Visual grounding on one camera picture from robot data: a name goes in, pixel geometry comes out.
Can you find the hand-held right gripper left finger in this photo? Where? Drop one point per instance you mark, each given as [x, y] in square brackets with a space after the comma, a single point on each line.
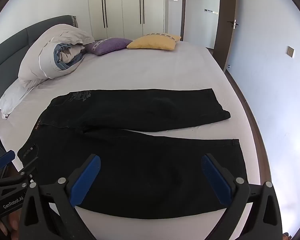
[85, 181]

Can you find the person's left hand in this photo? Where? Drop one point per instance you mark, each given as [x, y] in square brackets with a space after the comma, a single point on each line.
[13, 223]

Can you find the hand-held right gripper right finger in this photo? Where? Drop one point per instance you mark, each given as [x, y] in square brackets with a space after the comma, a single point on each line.
[216, 183]

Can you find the purple cushion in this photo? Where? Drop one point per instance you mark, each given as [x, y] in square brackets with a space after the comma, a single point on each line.
[110, 45]

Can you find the yellow cushion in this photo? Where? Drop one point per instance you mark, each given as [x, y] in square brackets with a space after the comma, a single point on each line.
[152, 42]

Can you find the brown door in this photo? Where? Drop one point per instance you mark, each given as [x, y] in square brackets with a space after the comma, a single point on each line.
[225, 17]

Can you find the black pants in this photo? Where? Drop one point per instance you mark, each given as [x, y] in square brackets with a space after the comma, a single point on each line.
[140, 170]

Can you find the hallway wall switch row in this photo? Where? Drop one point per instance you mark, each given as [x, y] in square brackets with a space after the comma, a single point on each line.
[211, 11]

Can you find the rolled beige duvet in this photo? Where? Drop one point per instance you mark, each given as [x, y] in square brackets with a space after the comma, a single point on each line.
[40, 55]

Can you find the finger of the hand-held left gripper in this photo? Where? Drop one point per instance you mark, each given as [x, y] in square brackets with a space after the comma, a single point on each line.
[5, 158]
[30, 173]

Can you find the white wardrobe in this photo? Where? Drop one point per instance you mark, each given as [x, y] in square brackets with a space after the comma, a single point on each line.
[125, 5]

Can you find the white pillow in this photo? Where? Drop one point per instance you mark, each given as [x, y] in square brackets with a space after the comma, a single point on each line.
[12, 97]

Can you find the grey upholstered headboard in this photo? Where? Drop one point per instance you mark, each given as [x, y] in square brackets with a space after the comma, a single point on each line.
[15, 40]

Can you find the bed with white sheet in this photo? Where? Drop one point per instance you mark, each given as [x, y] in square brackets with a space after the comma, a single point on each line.
[145, 67]

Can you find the gold wall switch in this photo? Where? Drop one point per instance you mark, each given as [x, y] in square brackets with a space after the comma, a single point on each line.
[290, 51]

